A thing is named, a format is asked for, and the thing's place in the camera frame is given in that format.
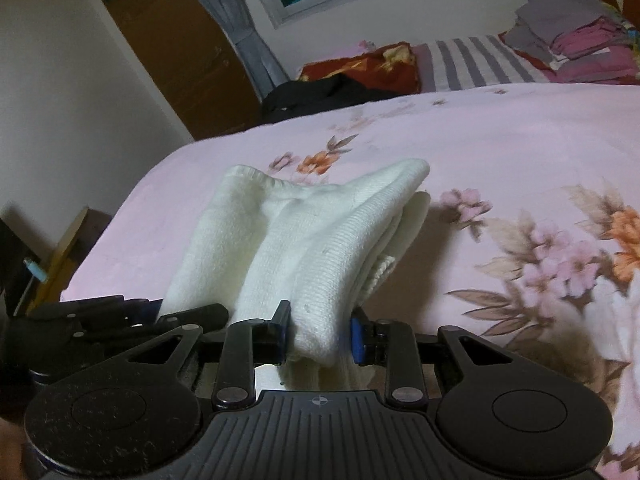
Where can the yellow wooden frame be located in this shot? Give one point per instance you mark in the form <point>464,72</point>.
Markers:
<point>75,250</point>

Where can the light blue small object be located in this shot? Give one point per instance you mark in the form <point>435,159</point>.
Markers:
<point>36,267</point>

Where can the pile of folded clothes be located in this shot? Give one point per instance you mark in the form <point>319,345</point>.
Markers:
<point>575,35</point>

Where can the white knitted garment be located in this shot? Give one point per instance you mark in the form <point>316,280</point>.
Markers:
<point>310,260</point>

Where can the black cloth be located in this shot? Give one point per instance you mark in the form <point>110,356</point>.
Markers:
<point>320,95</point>

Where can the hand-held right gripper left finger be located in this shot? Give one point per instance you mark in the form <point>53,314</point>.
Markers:
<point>283,335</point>

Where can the pink floral bed blanket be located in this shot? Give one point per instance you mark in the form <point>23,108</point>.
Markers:
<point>500,135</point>

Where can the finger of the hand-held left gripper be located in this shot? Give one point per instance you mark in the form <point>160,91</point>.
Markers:
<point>100,307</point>
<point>200,316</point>

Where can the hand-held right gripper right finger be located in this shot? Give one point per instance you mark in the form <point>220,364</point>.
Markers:
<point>357,337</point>

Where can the red patterned pillow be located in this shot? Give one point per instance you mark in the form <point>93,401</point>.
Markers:
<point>380,70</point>

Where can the brown wooden wardrobe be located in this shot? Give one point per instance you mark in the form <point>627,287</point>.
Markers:
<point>175,60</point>

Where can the striped pillow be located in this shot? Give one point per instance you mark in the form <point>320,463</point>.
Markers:
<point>465,60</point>

